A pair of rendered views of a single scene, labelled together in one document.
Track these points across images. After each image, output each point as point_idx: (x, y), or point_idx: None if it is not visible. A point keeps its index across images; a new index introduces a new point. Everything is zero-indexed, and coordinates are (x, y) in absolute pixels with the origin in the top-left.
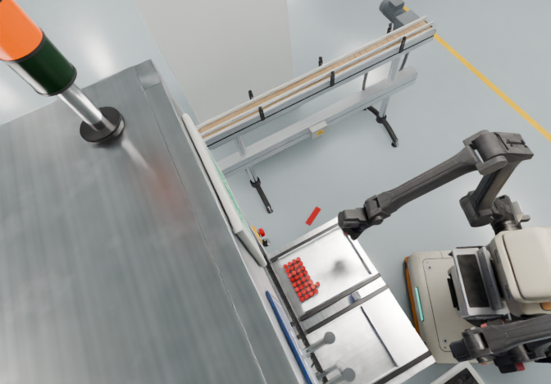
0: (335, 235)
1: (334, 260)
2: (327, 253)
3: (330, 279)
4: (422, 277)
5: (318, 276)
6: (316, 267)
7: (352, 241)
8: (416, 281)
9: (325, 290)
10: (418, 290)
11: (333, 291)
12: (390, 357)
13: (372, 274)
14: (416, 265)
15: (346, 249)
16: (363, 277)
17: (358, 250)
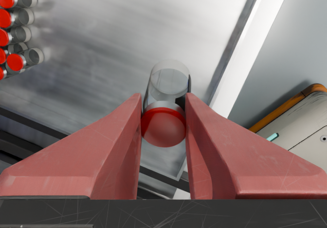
0: None
1: (136, 47)
2: (136, 9)
3: (78, 73)
4: (299, 137)
5: (56, 38)
6: (71, 8)
7: (229, 61)
8: (285, 129)
9: (45, 81)
10: (275, 139)
11: (60, 103)
12: None
13: (174, 179)
14: (315, 119)
15: (198, 53)
16: (156, 150)
17: (214, 102)
